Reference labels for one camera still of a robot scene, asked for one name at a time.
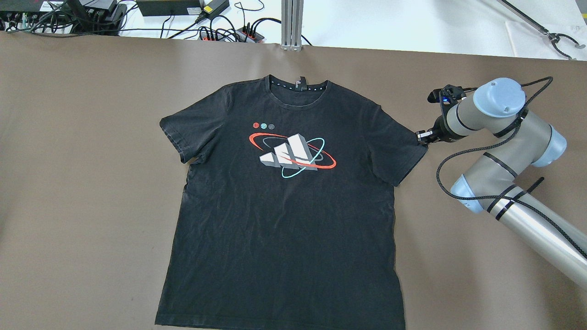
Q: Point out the black box device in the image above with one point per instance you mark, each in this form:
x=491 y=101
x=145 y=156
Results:
x=160 y=8

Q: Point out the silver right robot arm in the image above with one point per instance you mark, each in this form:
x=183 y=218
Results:
x=482 y=179

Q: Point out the black power strip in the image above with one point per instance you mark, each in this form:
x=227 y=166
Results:
x=229 y=35

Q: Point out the black power adapter yellow label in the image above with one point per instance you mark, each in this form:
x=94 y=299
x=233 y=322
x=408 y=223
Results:
x=212 y=10

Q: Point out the black network switch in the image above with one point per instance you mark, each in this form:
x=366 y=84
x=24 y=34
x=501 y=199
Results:
x=29 y=6

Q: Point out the aluminium frame post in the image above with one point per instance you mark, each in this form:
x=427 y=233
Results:
x=291 y=24

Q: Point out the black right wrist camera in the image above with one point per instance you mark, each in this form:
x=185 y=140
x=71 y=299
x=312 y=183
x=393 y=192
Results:
x=450 y=94

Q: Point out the black graphic t-shirt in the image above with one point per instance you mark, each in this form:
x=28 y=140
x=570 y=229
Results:
x=287 y=214

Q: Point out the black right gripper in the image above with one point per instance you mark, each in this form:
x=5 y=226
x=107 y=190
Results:
x=440 y=127

